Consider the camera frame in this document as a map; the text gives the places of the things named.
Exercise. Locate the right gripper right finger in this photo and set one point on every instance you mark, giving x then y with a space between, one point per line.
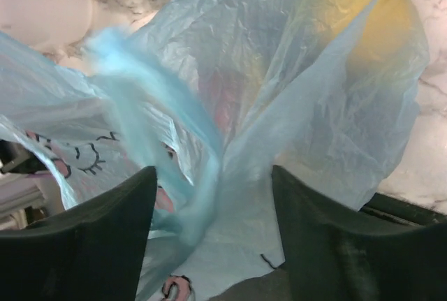
389 250

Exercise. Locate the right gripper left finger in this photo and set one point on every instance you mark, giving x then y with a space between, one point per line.
93 251

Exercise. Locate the light blue plastic bag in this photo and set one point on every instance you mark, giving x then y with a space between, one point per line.
147 105

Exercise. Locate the red fake fruit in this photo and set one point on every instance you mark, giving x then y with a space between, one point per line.
224 90

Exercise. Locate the yellow fake fruit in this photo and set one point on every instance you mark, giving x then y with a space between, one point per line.
382 51

